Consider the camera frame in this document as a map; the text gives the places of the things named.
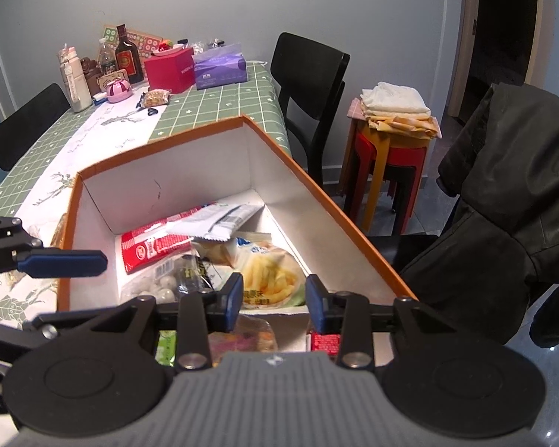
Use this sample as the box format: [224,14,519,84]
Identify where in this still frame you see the rice cracker packet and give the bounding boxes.
[209,314,280,359]

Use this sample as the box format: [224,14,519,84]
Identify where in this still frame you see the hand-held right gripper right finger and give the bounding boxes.
[305,274,452,370]

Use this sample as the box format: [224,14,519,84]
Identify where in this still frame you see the brown bear figure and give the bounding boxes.
[79,57,101,98]

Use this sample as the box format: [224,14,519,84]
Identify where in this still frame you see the dark jacket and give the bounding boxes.
[396,83,559,348]

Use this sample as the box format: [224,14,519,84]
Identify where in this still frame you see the clear packet of white balls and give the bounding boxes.
[121,251,224,310]

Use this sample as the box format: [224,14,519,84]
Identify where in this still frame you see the fries snack packet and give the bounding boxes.
[233,242,308,310]

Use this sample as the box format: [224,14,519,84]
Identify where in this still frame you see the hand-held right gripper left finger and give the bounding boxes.
[32,271,246,372]

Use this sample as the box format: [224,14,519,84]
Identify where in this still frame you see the long white snack packet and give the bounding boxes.
[165,202,264,243]

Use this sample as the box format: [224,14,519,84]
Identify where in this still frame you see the patterned board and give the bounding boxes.
[98,25,164,54]

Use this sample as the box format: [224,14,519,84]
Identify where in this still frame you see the mixed nut packet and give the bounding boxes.
[140,88,173,108]

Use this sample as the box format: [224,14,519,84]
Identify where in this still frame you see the white plastic bottle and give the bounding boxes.
[58,47,94,113]

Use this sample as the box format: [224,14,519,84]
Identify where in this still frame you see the yellow plastic stool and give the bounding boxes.
[362,168,388,232]

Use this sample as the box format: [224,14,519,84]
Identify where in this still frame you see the brown glass bottle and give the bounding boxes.
[116,23,144,85]

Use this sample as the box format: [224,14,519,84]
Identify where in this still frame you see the purple tissue pack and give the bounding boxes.
[192,43,249,90]

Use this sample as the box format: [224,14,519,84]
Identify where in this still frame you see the orange cardboard box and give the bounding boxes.
[56,114,420,368]

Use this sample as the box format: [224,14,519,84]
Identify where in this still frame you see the yellow folded cloth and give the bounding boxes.
[368,114,443,140]

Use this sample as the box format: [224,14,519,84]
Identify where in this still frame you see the white folded cloth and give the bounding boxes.
[360,81,432,119]

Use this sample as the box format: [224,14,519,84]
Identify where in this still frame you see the small red packet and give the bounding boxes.
[310,332,342,357]

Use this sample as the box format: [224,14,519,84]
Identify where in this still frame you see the wooden door frame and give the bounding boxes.
[447,0,483,117]

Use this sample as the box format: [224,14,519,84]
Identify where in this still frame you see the green label snack packet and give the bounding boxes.
[156,330,178,368]

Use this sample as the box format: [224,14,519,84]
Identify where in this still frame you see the black chair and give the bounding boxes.
[0,83,72,172]
[270,32,351,187]

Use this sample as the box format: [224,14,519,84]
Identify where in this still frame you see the red gift box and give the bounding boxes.
[143,47,196,94]

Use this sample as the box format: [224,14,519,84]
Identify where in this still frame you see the stacked red yellow stools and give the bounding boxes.
[342,121,427,236]

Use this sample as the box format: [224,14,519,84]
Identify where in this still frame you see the white printed table runner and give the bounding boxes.
[0,85,168,336]

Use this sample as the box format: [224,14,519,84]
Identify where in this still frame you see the red striped snack packet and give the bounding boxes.
[120,212,206,275]

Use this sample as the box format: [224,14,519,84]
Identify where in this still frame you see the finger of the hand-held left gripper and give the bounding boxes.
[0,216,109,280]
[0,319,59,370]

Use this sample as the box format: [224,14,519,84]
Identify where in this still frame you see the pink round gadget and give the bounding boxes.
[106,79,133,104]

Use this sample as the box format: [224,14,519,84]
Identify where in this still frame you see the clear water bottle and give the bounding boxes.
[97,38,117,77]

